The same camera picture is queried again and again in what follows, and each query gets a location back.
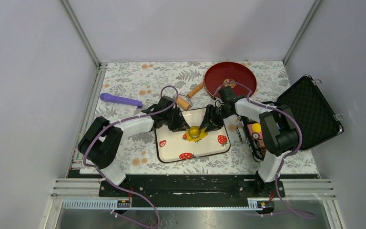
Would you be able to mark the red round plate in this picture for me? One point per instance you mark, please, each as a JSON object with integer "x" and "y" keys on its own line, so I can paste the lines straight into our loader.
{"x": 239, "y": 77}

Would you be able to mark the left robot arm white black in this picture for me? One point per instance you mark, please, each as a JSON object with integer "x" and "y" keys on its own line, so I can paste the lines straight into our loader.
{"x": 101, "y": 141}

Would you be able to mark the wooden dough roller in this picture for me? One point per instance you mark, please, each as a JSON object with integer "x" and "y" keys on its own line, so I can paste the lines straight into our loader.
{"x": 184, "y": 100}

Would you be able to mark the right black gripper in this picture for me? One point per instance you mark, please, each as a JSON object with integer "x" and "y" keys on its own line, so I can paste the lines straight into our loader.
{"x": 209, "y": 117}

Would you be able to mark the orange handle metal scraper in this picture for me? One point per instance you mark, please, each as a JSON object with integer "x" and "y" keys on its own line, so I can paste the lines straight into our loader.
{"x": 138, "y": 110}

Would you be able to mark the floral table mat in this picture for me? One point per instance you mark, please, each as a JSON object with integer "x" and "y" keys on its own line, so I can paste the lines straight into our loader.
{"x": 144, "y": 81}

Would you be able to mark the yellow dough lump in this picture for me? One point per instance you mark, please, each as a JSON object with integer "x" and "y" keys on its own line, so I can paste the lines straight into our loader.
{"x": 202, "y": 135}

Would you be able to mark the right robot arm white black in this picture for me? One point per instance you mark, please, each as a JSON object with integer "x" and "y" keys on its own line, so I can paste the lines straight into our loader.
{"x": 281, "y": 134}

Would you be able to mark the strawberry print tray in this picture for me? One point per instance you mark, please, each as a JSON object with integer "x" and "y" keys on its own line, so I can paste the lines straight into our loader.
{"x": 173, "y": 146}

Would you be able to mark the metal ring cutter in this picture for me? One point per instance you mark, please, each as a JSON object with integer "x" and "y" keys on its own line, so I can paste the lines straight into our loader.
{"x": 194, "y": 132}

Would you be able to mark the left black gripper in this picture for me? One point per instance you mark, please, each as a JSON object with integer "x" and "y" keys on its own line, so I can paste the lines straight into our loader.
{"x": 181, "y": 124}

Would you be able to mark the yellow dough disc in case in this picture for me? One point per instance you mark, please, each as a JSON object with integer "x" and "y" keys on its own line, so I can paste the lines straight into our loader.
{"x": 256, "y": 127}

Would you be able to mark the black foam-lined case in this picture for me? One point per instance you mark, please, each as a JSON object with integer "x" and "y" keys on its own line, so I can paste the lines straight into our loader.
{"x": 317, "y": 120}

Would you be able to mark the purple handle tool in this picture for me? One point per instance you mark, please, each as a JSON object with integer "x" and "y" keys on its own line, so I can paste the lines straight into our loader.
{"x": 106, "y": 97}

